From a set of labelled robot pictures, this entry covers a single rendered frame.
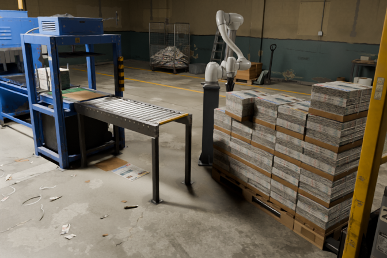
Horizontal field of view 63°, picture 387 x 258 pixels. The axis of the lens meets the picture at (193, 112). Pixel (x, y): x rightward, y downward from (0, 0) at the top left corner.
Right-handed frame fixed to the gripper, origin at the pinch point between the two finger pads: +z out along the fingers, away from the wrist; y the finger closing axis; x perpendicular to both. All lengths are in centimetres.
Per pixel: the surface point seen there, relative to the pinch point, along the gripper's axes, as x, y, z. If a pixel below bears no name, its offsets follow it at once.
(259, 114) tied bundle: -64, -18, 4
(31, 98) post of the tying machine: 169, -175, 18
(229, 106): -29.1, -24.6, 3.3
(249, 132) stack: -53, -18, 24
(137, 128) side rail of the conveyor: 12, -105, 23
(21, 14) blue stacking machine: 366, -152, -83
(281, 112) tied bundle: -88, -18, -5
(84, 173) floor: 89, -138, 96
